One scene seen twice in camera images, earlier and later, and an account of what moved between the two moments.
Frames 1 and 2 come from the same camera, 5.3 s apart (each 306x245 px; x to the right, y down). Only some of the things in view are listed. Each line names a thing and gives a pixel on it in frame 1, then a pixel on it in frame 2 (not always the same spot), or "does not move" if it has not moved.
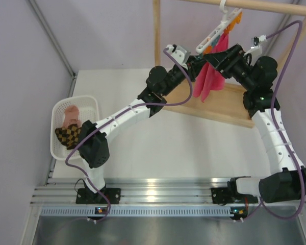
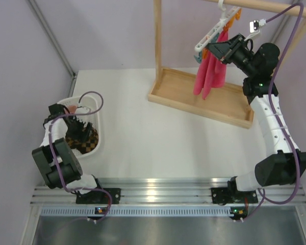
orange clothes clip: [236, 20] → [204, 53]
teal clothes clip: [200, 57] does not move
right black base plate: [227, 195] does not move
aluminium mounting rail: [141, 191] does not move
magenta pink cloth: [208, 78] does not move
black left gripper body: [192, 71] → [74, 130]
